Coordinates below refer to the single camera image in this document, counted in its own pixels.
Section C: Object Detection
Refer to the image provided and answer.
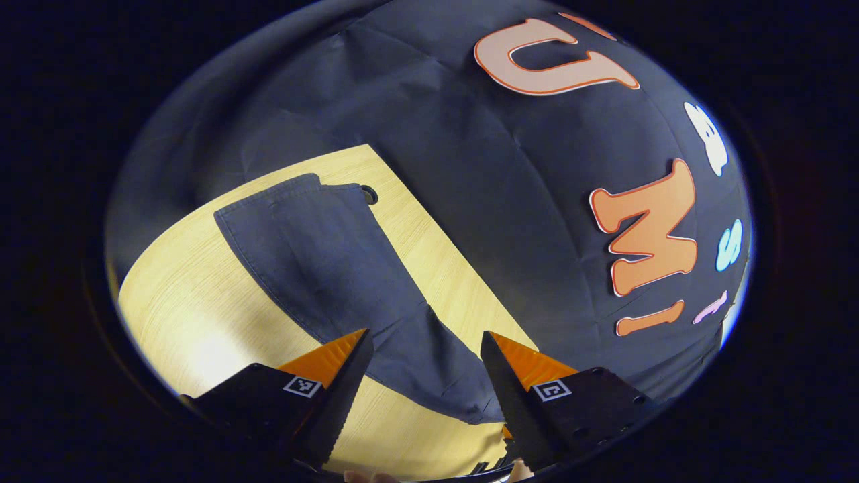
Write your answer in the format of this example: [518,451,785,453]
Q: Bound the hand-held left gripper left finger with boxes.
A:
[180,328,375,469]

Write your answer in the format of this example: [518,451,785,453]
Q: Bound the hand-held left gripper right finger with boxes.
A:
[480,330,666,470]

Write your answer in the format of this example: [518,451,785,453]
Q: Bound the dark blue jeans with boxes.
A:
[213,173,512,425]

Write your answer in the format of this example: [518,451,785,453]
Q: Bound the black backdrop cloth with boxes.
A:
[106,0,752,403]

